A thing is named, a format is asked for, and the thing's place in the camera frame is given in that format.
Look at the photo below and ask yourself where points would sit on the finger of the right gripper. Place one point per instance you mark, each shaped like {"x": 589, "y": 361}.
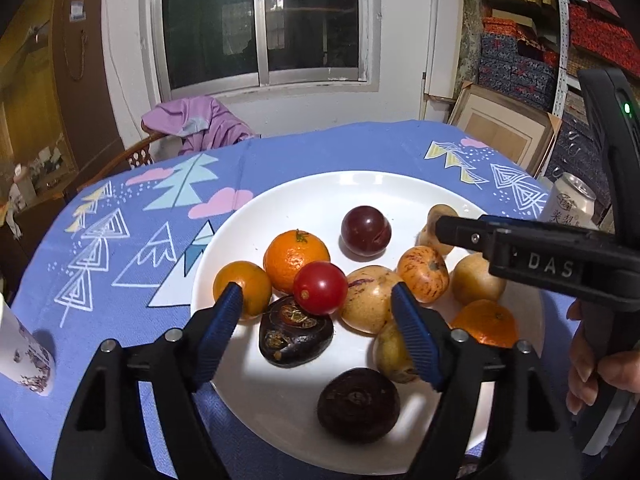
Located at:
{"x": 477, "y": 235}

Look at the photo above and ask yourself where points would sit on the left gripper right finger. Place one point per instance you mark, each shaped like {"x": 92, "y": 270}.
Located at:
{"x": 528, "y": 435}

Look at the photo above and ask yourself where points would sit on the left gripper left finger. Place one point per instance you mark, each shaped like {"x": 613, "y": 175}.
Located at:
{"x": 104, "y": 435}

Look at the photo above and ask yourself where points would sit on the tan round fruit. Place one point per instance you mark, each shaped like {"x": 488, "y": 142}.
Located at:
{"x": 472, "y": 281}

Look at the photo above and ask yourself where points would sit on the pale blotched fruit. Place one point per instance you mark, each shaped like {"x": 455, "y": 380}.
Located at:
{"x": 427, "y": 237}

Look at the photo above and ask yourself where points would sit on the striped orange pepino fruit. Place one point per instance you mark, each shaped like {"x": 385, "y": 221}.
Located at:
{"x": 425, "y": 272}

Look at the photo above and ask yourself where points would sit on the large orange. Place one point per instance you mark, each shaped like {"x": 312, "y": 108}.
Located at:
{"x": 489, "y": 323}
{"x": 288, "y": 253}

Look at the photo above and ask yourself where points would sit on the dark purple plum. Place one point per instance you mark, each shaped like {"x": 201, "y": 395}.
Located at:
{"x": 365, "y": 231}

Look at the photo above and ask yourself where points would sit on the speckled tan fruit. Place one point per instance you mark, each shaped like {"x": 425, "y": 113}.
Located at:
{"x": 368, "y": 304}

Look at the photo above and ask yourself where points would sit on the red cherry tomato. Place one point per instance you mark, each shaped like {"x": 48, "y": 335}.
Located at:
{"x": 320, "y": 288}

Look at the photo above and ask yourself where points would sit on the dark water chestnut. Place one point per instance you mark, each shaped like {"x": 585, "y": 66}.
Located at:
{"x": 359, "y": 406}
{"x": 289, "y": 336}

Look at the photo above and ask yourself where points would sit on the orange yellow tomato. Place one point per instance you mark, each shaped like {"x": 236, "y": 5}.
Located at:
{"x": 254, "y": 281}

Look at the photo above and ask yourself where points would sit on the beige blotched fruit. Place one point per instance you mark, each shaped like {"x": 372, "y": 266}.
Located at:
{"x": 391, "y": 355}

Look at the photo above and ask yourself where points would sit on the person's right hand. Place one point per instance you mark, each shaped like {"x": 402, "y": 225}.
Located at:
{"x": 621, "y": 370}

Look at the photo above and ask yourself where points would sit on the white beverage can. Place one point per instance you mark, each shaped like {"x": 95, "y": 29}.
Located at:
{"x": 570, "y": 203}

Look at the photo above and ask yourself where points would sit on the white paper cup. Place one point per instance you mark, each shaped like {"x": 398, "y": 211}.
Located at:
{"x": 23, "y": 359}

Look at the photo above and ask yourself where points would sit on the white round plate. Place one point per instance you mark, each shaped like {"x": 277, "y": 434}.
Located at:
{"x": 279, "y": 404}

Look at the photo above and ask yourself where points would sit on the blue printed tablecloth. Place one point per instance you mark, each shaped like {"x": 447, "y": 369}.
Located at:
{"x": 129, "y": 257}

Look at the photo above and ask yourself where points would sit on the storage shelf with boxes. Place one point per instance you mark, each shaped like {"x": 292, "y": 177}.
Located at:
{"x": 533, "y": 51}

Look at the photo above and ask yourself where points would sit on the wooden chair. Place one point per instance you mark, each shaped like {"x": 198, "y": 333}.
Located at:
{"x": 139, "y": 155}

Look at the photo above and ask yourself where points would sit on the purple cloth on chair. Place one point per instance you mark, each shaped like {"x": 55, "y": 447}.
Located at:
{"x": 201, "y": 123}

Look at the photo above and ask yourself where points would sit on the wooden glass display cabinet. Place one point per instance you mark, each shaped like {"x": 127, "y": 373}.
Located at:
{"x": 54, "y": 95}

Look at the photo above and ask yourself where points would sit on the sliding glass window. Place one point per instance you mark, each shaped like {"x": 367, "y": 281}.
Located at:
{"x": 216, "y": 47}

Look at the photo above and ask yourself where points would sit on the leaning picture frame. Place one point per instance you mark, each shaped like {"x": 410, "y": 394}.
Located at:
{"x": 521, "y": 133}

